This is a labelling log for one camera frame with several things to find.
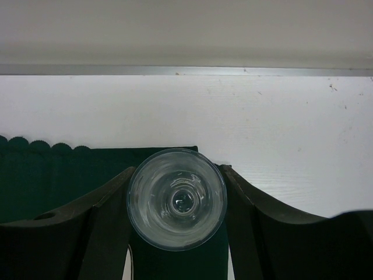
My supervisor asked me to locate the right aluminium table rail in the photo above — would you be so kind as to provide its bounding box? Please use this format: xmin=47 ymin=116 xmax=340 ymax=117
xmin=1 ymin=64 xmax=372 ymax=77

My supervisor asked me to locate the clear wine glass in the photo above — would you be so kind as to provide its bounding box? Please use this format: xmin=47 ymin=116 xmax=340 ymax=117
xmin=126 ymin=148 xmax=227 ymax=251

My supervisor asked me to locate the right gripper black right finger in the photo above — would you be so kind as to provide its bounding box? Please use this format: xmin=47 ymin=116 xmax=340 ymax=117
xmin=219 ymin=165 xmax=372 ymax=279

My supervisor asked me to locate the dark green cloth placemat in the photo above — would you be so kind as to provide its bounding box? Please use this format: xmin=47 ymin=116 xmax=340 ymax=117
xmin=1 ymin=137 xmax=228 ymax=279

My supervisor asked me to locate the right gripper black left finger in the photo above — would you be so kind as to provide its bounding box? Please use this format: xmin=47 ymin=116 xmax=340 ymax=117
xmin=1 ymin=167 xmax=135 ymax=279

